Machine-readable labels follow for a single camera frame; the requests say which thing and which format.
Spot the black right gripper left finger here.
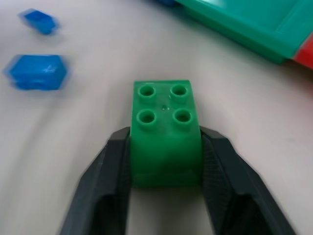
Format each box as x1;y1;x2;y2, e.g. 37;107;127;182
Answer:
59;126;133;235

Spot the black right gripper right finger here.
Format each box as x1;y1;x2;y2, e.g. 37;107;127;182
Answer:
200;125;298;235

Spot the green studded toy block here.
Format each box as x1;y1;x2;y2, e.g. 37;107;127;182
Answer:
130;80;203;188

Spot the blue toy block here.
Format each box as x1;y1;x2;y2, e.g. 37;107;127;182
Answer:
2;54;69;91
17;8;59;35

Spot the red plastic bin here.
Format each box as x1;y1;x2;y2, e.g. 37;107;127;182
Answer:
292;33;313;70

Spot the green plastic bin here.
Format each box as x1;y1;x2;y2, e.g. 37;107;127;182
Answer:
175;0;313;65

